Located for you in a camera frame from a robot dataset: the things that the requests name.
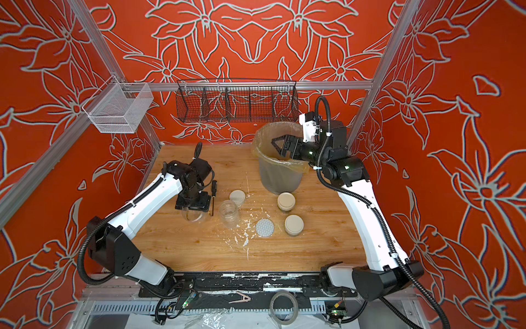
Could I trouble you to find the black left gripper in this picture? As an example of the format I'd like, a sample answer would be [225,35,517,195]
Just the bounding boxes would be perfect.
[179,186,215,212]

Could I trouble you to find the jar with foil seal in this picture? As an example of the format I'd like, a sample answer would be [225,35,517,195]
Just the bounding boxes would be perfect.
[181,208,209,223]

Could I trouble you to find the clear jar with tea leaves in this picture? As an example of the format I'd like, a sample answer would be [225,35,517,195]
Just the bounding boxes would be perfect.
[219,200,240,229]

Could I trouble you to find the beige jar lid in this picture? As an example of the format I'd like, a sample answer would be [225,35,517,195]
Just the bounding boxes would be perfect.
[229,189,246,208]

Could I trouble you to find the beige lidded jar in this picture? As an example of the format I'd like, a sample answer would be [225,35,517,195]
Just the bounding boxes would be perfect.
[284,215,304,237]
[277,192,296,212]

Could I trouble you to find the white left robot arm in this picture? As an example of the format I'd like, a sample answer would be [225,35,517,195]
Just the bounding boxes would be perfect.
[77,143,215,299]

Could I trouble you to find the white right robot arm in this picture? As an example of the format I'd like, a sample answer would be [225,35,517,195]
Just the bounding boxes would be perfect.
[271,96,451,328]

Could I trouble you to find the yellow plastic bin liner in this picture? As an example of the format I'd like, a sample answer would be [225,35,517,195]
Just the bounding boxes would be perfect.
[251,122,310,174]

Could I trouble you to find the red clip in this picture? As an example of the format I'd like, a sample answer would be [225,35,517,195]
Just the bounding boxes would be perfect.
[229,291,251,304]

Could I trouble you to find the crumpled clear plastic film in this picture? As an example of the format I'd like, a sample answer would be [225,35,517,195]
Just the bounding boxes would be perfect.
[184,310,235,329]

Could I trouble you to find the clear tape roll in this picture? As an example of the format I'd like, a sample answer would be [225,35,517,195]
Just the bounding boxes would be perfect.
[268,290,299,328]

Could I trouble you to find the black handled screwdriver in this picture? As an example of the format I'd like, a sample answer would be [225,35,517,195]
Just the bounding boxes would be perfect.
[210,180,218,217]

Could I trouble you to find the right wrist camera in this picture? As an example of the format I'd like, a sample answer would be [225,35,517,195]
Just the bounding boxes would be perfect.
[299,112,319,143]

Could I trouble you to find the black wire wall basket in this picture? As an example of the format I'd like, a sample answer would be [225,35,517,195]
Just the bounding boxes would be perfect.
[175,79,300,123]

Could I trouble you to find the white cable duct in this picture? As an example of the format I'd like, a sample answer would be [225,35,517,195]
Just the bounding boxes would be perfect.
[89,300,327,316]

